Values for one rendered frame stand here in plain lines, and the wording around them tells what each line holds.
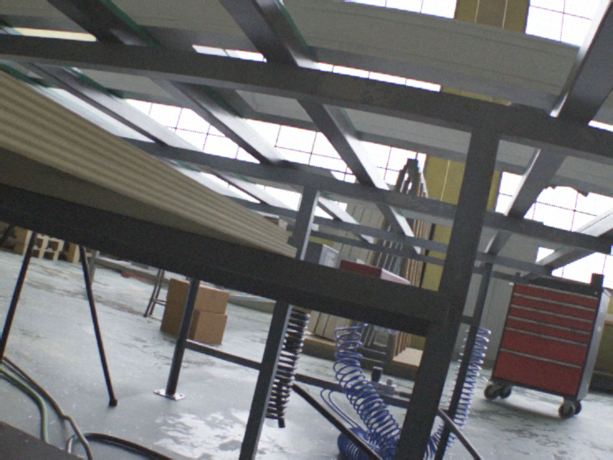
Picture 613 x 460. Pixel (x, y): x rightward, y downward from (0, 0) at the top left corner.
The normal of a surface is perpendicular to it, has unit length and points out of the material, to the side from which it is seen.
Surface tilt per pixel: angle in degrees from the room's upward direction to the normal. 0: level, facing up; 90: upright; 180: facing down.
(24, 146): 90
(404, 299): 90
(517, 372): 90
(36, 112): 90
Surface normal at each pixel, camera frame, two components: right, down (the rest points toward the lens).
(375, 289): -0.20, -0.14
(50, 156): 0.96, 0.22
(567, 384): -0.53, -0.20
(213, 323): 0.85, 0.16
